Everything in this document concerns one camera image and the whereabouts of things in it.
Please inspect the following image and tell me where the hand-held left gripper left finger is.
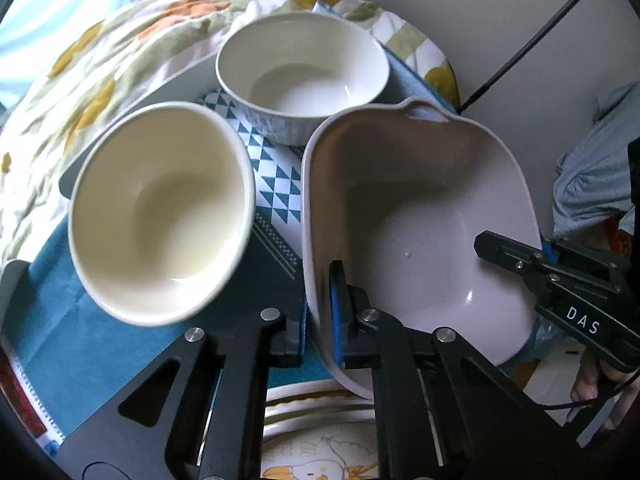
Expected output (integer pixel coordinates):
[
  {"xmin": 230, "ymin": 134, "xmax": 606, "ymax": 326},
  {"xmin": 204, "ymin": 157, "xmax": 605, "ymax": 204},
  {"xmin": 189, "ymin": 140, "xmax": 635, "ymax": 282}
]
[{"xmin": 57, "ymin": 300, "xmax": 309, "ymax": 480}]

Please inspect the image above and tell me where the black cable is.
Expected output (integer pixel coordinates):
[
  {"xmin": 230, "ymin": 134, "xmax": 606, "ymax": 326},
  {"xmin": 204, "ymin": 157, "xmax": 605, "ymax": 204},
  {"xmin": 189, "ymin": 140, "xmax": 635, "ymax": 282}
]
[{"xmin": 457, "ymin": 0, "xmax": 613, "ymax": 115}]

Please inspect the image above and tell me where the pink heart-shaped dish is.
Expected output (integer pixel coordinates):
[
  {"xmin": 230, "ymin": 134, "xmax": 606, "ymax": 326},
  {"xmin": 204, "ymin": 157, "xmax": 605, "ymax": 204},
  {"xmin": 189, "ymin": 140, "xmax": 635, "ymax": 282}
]
[{"xmin": 300, "ymin": 96, "xmax": 543, "ymax": 401}]

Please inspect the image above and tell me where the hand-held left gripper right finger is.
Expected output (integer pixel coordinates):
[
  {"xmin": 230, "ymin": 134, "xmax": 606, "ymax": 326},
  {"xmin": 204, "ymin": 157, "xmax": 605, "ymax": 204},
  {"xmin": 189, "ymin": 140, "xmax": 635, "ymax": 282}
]
[{"xmin": 329, "ymin": 260, "xmax": 592, "ymax": 480}]

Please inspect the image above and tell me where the floral blanket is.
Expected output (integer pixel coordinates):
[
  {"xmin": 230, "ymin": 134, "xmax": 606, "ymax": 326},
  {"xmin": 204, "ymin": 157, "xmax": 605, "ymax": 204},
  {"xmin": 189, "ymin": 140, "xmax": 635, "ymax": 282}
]
[{"xmin": 0, "ymin": 0, "xmax": 457, "ymax": 271}]

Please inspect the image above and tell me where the person's right hand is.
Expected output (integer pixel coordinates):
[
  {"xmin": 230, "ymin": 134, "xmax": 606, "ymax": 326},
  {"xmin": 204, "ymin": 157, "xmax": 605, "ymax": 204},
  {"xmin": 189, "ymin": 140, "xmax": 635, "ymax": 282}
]
[{"xmin": 570, "ymin": 355, "xmax": 632, "ymax": 432}]

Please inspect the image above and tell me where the light blue hanging cloth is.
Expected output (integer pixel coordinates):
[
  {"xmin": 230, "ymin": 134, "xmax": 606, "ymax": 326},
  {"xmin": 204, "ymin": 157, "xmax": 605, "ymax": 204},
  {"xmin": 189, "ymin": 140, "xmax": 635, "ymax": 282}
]
[{"xmin": 0, "ymin": 0, "xmax": 143, "ymax": 116}]

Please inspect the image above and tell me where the white ribbed bowl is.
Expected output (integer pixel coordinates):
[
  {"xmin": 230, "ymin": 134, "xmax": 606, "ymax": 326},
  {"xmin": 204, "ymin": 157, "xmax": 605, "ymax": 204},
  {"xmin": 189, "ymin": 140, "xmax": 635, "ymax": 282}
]
[{"xmin": 216, "ymin": 10, "xmax": 391, "ymax": 147}]

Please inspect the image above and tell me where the white duck print plate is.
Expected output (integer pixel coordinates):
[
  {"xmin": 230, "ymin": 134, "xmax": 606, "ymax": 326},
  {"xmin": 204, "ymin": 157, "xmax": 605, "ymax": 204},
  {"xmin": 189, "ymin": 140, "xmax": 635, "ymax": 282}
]
[{"xmin": 260, "ymin": 401, "xmax": 382, "ymax": 480}]

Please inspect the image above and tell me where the cream round bowl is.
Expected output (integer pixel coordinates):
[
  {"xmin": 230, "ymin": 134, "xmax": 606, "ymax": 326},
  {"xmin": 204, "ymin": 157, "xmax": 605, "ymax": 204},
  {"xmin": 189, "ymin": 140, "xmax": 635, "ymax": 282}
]
[{"xmin": 67, "ymin": 101, "xmax": 257, "ymax": 328}]

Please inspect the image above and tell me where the triangle pattern mat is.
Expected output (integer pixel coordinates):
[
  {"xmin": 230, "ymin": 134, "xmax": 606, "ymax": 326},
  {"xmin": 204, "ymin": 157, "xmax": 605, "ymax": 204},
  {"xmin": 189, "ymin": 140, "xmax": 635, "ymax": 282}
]
[{"xmin": 199, "ymin": 87, "xmax": 307, "ymax": 283}]

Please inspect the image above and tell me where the grey blue garment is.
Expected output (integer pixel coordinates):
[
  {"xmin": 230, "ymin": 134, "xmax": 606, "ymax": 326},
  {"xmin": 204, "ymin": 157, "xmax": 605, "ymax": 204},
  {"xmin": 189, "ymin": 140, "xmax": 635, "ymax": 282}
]
[{"xmin": 552, "ymin": 82, "xmax": 640, "ymax": 242}]

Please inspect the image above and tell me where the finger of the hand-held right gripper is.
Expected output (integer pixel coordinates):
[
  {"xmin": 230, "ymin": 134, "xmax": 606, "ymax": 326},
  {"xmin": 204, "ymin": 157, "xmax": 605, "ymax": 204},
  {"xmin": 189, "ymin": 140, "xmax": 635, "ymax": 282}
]
[
  {"xmin": 541, "ymin": 239, "xmax": 627, "ymax": 292},
  {"xmin": 473, "ymin": 229, "xmax": 557, "ymax": 287}
]

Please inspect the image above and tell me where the teal blue towel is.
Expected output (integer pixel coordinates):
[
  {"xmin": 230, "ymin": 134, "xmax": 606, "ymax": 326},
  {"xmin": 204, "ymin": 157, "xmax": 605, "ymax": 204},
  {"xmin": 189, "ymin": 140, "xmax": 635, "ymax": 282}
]
[{"xmin": 0, "ymin": 215, "xmax": 323, "ymax": 441}]

